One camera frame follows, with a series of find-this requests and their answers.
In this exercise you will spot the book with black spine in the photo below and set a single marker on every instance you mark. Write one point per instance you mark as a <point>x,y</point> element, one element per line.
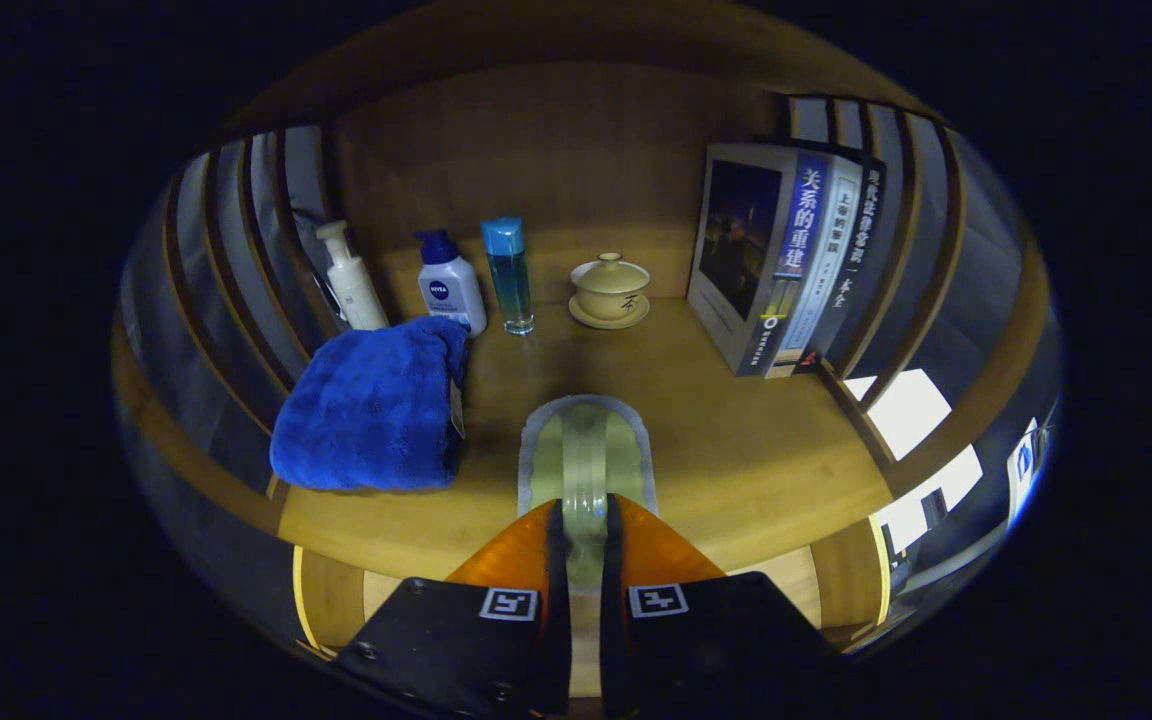
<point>856,270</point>

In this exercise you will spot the wooden cabinet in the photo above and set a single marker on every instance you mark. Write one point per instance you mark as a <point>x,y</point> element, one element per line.
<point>556,150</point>

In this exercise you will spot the wooden countertop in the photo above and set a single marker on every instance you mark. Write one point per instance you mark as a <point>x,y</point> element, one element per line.
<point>716,440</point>

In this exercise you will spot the green scrub brush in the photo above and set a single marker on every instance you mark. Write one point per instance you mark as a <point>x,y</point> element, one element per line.
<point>586,450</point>

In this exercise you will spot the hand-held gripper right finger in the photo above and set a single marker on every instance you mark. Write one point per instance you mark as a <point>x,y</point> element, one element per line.
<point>726,640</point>

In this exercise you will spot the book with white spine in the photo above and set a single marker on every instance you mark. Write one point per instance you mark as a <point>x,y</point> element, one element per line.
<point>826,270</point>

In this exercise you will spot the white pump bottle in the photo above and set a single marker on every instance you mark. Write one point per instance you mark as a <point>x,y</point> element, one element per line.
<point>358,295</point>

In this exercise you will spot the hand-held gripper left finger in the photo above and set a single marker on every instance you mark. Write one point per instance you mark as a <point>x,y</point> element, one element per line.
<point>456,650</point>

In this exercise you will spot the beige lidded teacup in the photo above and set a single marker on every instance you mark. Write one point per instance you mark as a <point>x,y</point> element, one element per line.
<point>611,290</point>

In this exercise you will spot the book with blue spine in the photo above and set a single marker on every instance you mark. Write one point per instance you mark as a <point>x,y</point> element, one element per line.
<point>736,250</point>

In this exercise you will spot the blue towel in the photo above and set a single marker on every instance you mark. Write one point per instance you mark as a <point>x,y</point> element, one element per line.
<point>366,410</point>

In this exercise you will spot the white bottle with blue cap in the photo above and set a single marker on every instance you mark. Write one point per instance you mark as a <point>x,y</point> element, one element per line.
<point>448,290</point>

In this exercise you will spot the clear blue bottle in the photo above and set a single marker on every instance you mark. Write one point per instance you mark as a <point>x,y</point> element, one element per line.
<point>511,280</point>

